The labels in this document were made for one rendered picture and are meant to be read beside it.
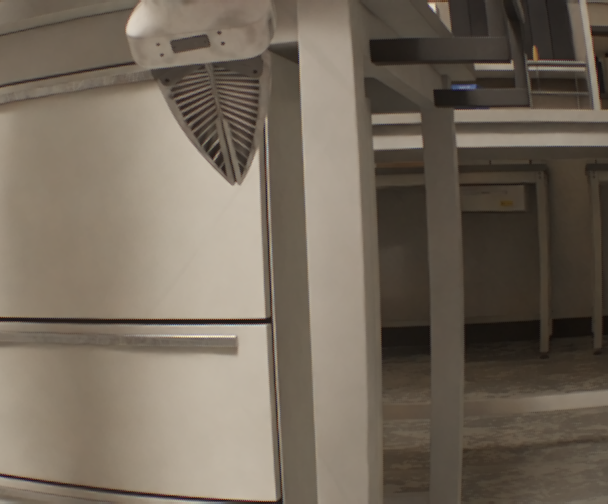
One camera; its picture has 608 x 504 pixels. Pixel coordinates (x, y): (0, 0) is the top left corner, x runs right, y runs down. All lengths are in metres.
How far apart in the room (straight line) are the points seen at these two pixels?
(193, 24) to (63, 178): 0.42
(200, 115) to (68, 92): 0.33
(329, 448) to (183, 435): 0.15
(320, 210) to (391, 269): 4.73
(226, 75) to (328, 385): 0.35
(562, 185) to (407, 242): 0.89
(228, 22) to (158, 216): 0.38
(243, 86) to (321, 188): 0.24
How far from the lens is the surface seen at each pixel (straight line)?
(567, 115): 2.71
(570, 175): 5.65
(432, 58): 1.15
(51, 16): 1.11
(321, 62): 1.02
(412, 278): 5.72
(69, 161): 1.11
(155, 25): 0.74
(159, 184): 1.07
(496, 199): 4.90
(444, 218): 1.77
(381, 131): 2.80
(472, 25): 3.28
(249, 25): 0.73
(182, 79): 0.80
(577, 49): 3.46
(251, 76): 0.79
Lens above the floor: 0.64
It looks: 1 degrees down
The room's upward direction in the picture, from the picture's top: 2 degrees counter-clockwise
